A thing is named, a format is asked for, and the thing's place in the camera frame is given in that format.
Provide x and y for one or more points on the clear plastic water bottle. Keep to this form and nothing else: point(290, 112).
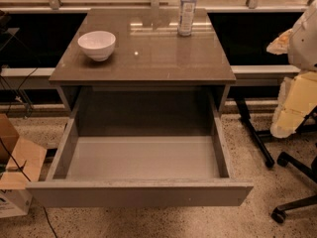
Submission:
point(186, 16)

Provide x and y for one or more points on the brown cardboard box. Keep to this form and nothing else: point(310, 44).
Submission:
point(21, 161)

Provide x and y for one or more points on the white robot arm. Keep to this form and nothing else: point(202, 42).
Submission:
point(307, 21)

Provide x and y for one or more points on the grey drawer cabinet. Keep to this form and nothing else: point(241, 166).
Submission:
point(148, 52)

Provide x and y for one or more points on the black table leg stand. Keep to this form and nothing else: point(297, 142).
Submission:
point(256, 135)

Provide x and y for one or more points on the white ceramic bowl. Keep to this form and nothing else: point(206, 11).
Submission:
point(97, 45)

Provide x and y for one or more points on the grey top drawer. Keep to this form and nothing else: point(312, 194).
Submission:
point(142, 149)

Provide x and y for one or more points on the black office chair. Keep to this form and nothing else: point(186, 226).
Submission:
point(295, 162)

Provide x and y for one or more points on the yellow foam-padded gripper finger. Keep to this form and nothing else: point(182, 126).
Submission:
point(298, 96)

